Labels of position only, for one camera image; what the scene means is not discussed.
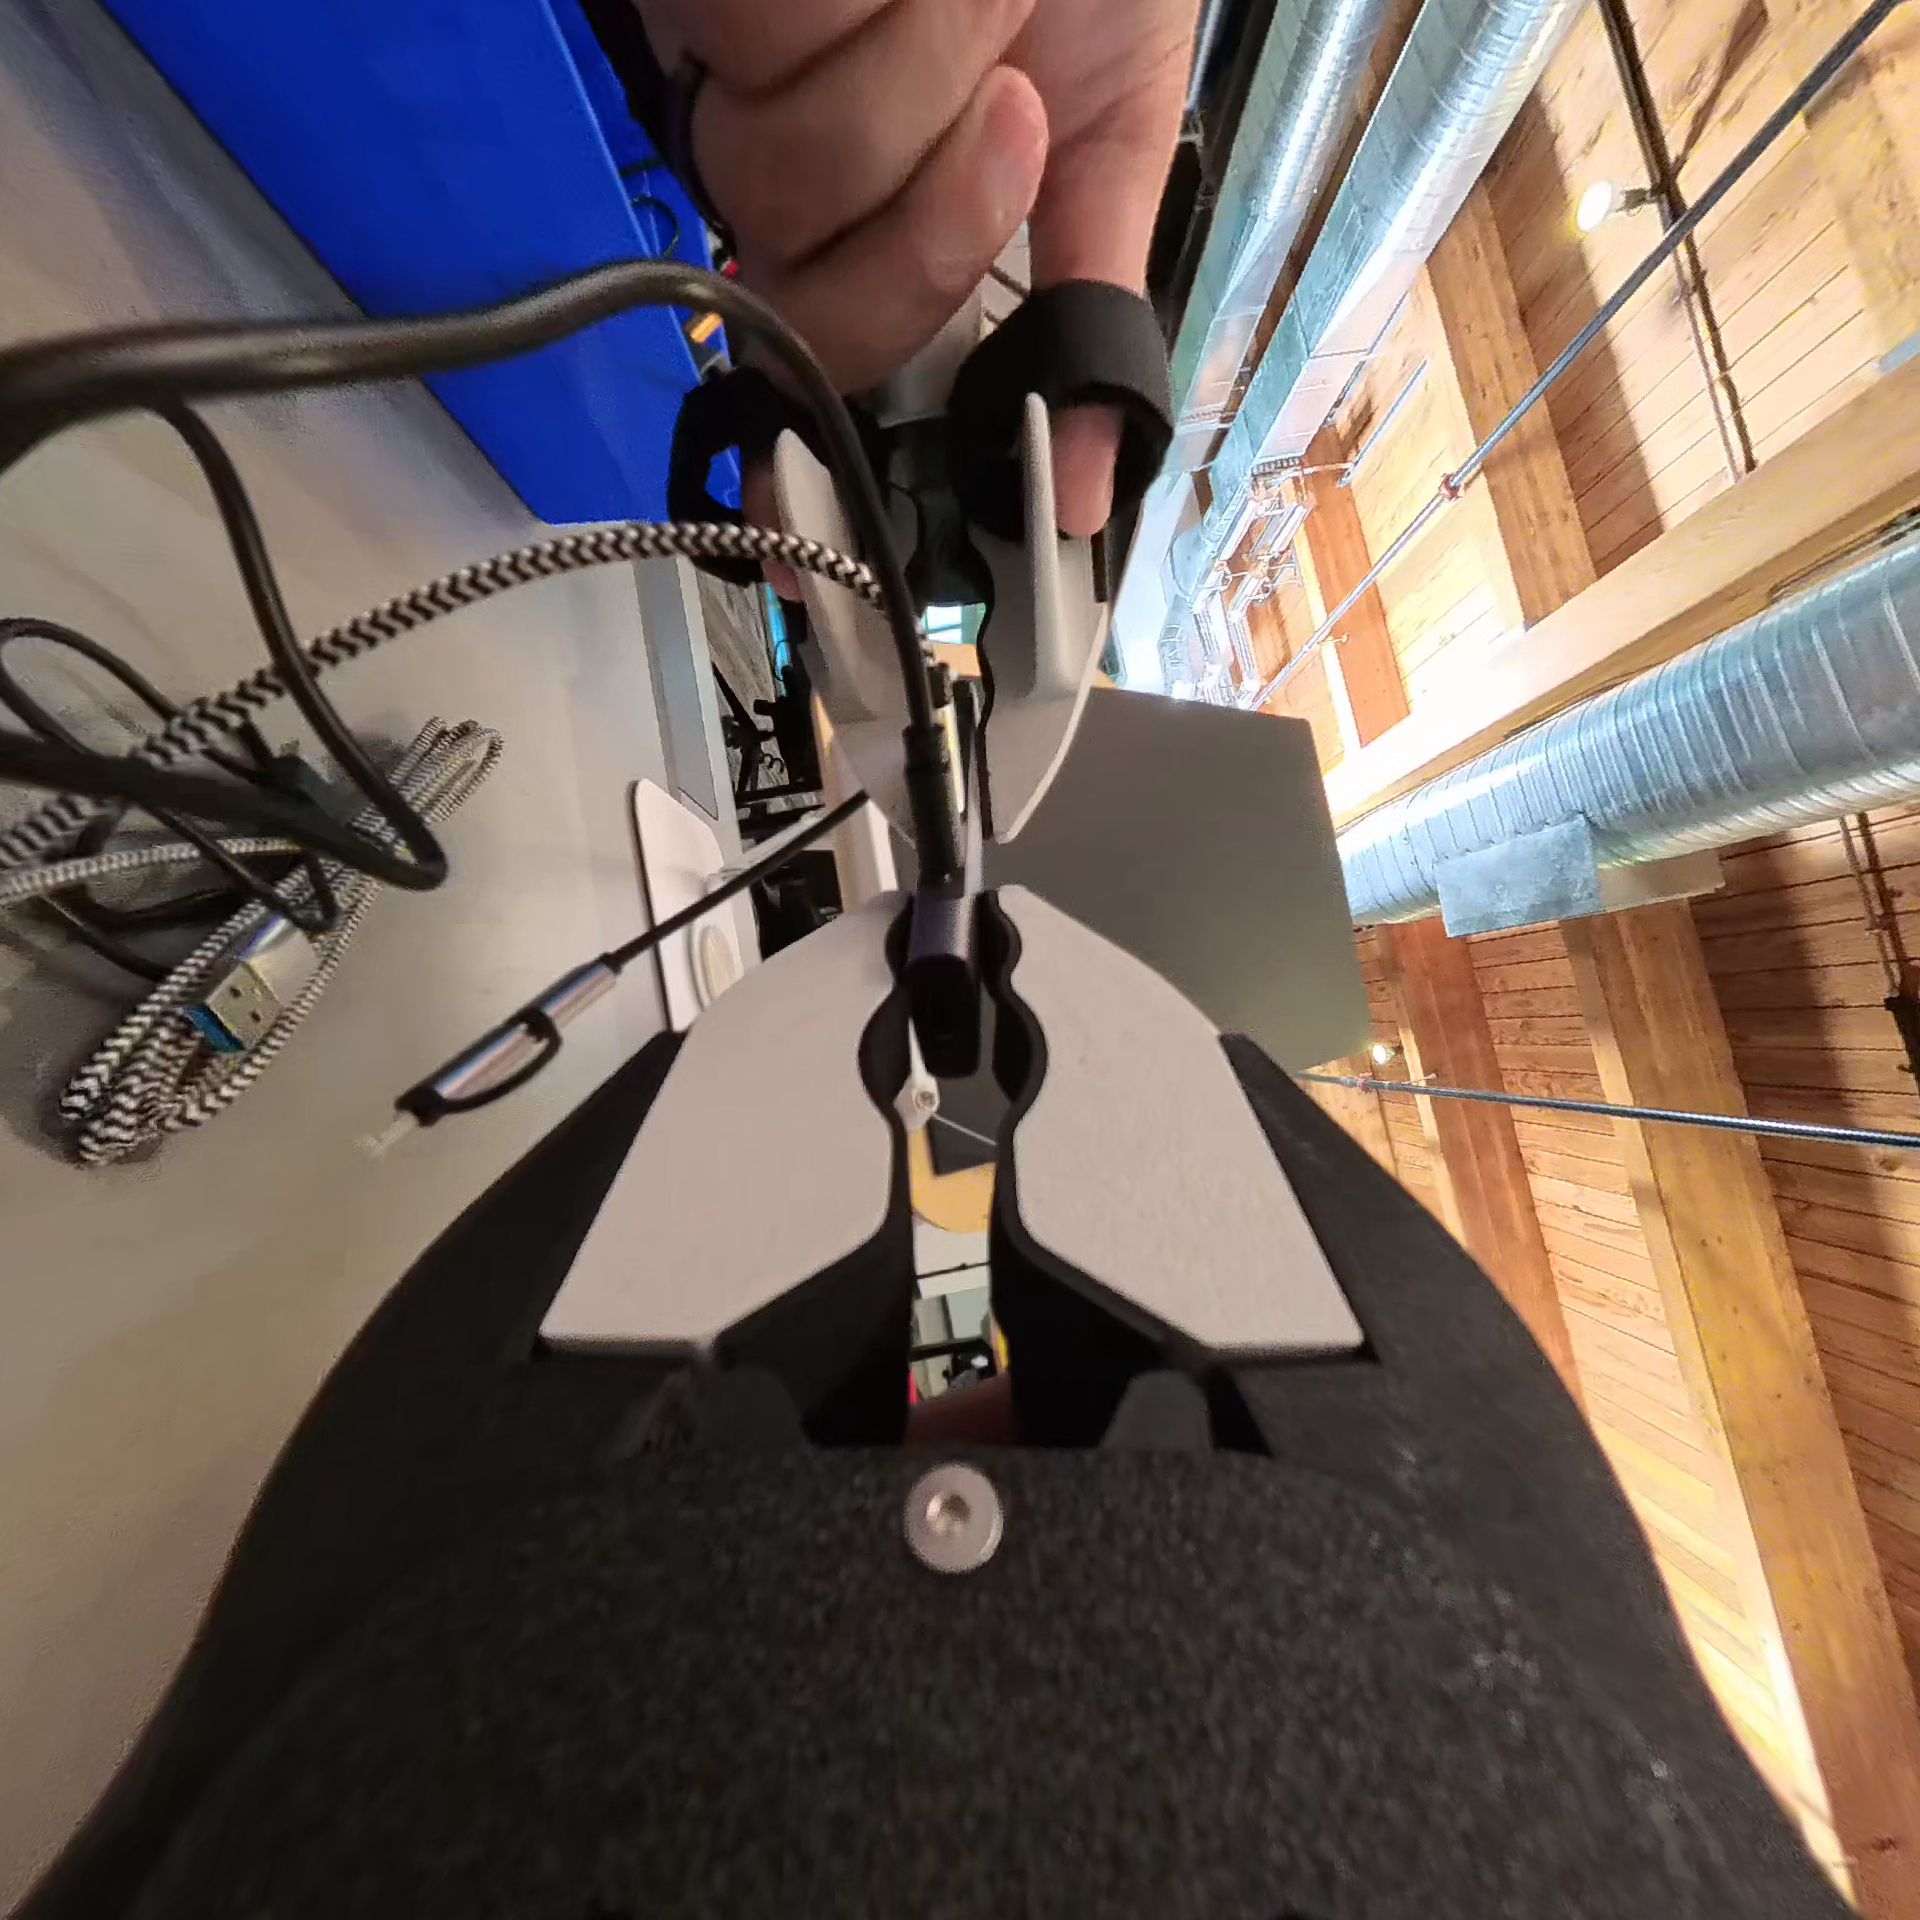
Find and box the silver air duct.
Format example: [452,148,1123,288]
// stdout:
[1153,0,1596,468]
[1331,523,1920,941]

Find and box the grey desk flap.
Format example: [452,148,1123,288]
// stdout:
[631,558,740,824]

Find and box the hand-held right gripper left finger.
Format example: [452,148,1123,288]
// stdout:
[535,892,919,1365]

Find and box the thin black hub cable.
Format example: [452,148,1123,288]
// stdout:
[360,792,875,1161]

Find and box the blue plastic bin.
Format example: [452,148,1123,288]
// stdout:
[95,0,744,529]

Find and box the thin metal rod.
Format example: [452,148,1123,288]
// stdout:
[1291,1069,1920,1155]

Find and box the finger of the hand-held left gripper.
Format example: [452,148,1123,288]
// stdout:
[971,393,1121,846]
[768,427,962,861]

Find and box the thin black usb cable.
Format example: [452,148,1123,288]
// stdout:
[0,258,970,941]

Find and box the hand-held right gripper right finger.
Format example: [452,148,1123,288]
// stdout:
[986,885,1368,1368]

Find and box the person's left hand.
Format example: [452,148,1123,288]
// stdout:
[681,0,1197,602]

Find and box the braided cable silver plug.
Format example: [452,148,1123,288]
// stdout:
[0,523,901,1170]

